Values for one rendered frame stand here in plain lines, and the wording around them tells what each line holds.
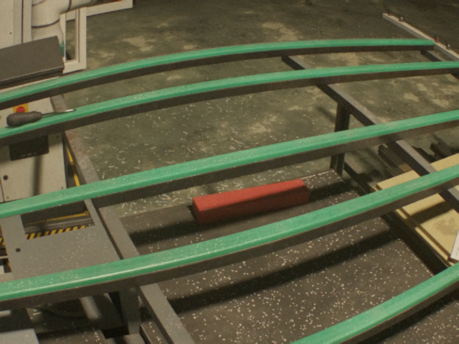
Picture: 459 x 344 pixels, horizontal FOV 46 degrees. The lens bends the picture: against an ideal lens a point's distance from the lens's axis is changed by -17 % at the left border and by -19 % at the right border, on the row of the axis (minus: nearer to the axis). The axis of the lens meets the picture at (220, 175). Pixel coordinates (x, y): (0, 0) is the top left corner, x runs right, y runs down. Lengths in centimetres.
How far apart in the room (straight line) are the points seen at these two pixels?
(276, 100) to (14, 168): 192
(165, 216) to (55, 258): 59
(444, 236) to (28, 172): 136
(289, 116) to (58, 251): 242
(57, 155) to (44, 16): 64
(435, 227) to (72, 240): 96
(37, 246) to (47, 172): 96
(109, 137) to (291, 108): 101
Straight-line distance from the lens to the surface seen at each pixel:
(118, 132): 316
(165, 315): 100
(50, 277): 101
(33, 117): 147
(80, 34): 376
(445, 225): 163
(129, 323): 129
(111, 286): 103
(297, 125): 329
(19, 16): 224
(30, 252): 109
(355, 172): 181
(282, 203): 163
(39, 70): 187
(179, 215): 160
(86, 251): 108
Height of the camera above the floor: 155
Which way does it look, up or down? 33 degrees down
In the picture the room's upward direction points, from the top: 3 degrees clockwise
